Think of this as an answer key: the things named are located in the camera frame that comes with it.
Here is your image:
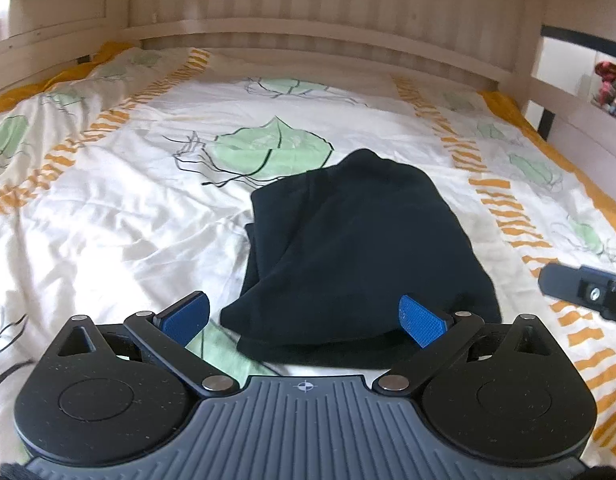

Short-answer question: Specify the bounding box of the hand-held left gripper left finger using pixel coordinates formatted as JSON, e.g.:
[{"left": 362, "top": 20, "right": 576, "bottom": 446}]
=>
[{"left": 40, "top": 291, "right": 239, "bottom": 396}]

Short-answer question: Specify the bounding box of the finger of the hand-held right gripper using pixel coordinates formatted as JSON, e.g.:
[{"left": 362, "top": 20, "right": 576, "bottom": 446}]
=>
[{"left": 538, "top": 261, "right": 614, "bottom": 312}]

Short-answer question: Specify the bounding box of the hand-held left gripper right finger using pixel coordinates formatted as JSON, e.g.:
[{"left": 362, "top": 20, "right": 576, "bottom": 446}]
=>
[{"left": 373, "top": 294, "right": 569, "bottom": 396}]

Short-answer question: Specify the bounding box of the dark navy hooded jacket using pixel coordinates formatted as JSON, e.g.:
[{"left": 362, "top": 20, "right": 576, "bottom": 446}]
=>
[{"left": 219, "top": 149, "right": 504, "bottom": 368}]

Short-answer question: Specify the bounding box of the colourful pile of clothes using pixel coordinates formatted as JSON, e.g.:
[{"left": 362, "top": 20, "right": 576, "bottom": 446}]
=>
[{"left": 590, "top": 61, "right": 616, "bottom": 126}]

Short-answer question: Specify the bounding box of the leaf print duvet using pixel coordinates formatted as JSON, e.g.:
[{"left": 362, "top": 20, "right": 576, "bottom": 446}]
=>
[{"left": 0, "top": 42, "right": 616, "bottom": 466}]

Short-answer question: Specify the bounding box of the black metal post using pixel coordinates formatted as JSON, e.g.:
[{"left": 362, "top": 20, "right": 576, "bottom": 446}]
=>
[{"left": 537, "top": 110, "right": 556, "bottom": 142}]

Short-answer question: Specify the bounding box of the light wooden bed frame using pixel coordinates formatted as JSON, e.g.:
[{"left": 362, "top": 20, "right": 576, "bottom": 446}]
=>
[{"left": 0, "top": 0, "right": 616, "bottom": 151}]

